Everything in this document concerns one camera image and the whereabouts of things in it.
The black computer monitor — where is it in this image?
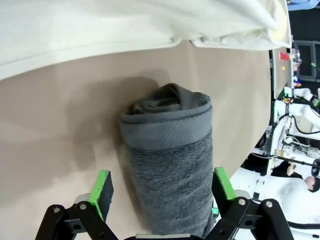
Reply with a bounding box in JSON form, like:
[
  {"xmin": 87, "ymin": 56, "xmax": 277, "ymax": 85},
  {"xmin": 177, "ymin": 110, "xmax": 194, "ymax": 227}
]
[{"xmin": 294, "ymin": 41, "xmax": 320, "ymax": 81}]

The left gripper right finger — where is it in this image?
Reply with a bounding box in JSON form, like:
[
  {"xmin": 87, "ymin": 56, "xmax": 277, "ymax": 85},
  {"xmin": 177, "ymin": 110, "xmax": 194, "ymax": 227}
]
[{"xmin": 204, "ymin": 167, "xmax": 296, "ymax": 240}]

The dark-haired person in background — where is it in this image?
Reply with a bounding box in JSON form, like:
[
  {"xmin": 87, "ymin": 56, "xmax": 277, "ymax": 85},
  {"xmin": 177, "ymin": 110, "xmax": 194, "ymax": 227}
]
[{"xmin": 271, "ymin": 159, "xmax": 320, "ymax": 226}]

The grey towel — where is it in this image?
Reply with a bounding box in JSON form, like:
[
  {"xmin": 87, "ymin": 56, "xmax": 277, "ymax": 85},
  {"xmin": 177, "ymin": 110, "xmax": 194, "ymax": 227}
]
[{"xmin": 117, "ymin": 82, "xmax": 221, "ymax": 238}]

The cream fabric basket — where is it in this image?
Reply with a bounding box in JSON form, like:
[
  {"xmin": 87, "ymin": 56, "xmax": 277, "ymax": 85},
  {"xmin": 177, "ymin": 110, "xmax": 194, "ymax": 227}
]
[
  {"xmin": 189, "ymin": 0, "xmax": 293, "ymax": 52},
  {"xmin": 0, "ymin": 0, "xmax": 182, "ymax": 81}
]

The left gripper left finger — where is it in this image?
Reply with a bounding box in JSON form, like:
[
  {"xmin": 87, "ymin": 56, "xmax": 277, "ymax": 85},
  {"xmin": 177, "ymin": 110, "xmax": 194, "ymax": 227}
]
[{"xmin": 34, "ymin": 169, "xmax": 118, "ymax": 240}]

